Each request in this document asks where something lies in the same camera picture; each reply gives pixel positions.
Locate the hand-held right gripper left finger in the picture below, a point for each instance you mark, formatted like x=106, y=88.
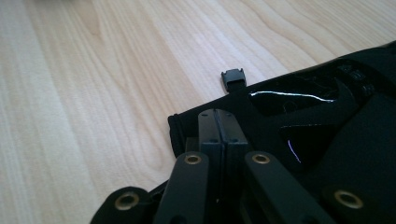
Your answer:
x=211, y=133

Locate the black glove with buckle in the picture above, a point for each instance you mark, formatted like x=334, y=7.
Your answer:
x=271, y=105

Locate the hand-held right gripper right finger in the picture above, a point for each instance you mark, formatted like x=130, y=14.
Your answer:
x=233, y=140

